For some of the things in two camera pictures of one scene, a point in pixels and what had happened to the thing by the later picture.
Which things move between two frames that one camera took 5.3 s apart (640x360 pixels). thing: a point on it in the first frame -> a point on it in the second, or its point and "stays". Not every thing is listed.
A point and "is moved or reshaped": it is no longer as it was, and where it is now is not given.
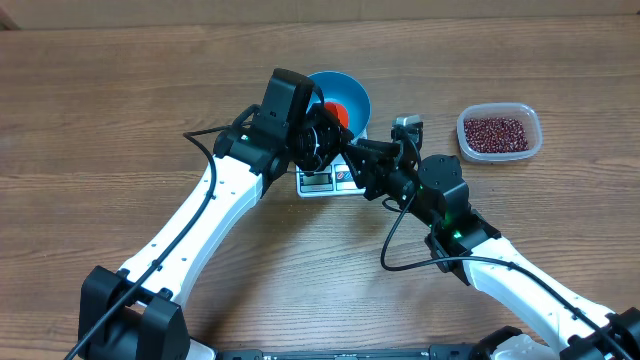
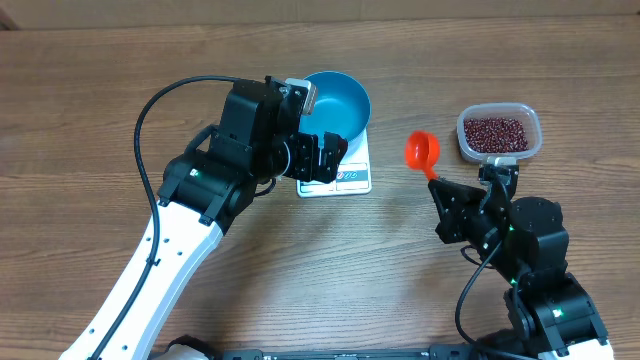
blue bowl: (340, 87) stays
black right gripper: (380, 168) -> (458, 217)
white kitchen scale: (334, 181) stays
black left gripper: (335, 135) -> (307, 145)
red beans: (492, 134) stays
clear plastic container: (499, 132) stays
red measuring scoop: (340, 112) is moved or reshaped
